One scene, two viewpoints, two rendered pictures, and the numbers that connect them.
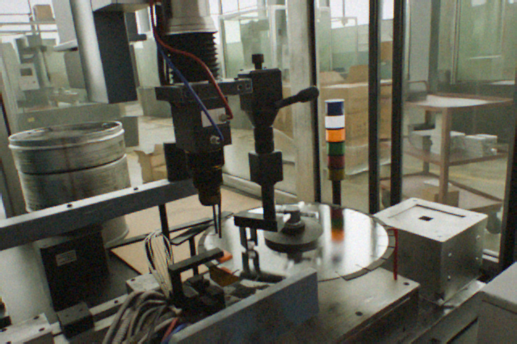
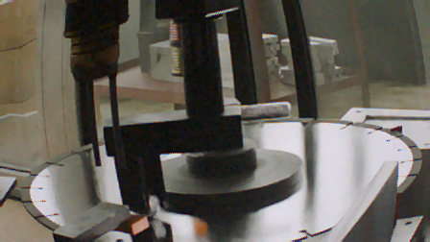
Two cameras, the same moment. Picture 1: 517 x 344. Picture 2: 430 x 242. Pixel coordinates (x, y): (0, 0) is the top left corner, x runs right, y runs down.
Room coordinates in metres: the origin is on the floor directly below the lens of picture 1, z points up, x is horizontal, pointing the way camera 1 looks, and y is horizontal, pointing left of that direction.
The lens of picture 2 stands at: (0.01, 0.33, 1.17)
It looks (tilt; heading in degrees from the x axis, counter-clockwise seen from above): 13 degrees down; 331
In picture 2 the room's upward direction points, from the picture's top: 5 degrees counter-clockwise
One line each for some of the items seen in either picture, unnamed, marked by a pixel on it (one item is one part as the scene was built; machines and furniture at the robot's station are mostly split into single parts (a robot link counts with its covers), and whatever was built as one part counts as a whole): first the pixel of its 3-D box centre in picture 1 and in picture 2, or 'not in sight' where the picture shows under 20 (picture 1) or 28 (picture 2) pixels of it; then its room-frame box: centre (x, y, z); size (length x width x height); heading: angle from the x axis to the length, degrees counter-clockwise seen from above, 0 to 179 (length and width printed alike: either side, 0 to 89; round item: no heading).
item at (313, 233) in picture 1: (292, 228); (222, 165); (0.70, -0.06, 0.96); 0.11 x 0.11 x 0.03
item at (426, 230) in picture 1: (424, 248); (391, 191); (0.85, -0.36, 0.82); 0.18 x 0.18 x 0.15; 36
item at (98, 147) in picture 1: (79, 188); not in sight; (1.22, 0.54, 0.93); 0.31 x 0.31 x 0.36
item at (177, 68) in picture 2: (336, 172); (195, 56); (0.97, -0.19, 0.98); 0.05 x 0.04 x 0.03; 36
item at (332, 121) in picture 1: (334, 120); not in sight; (0.97, -0.19, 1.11); 0.05 x 0.04 x 0.03; 36
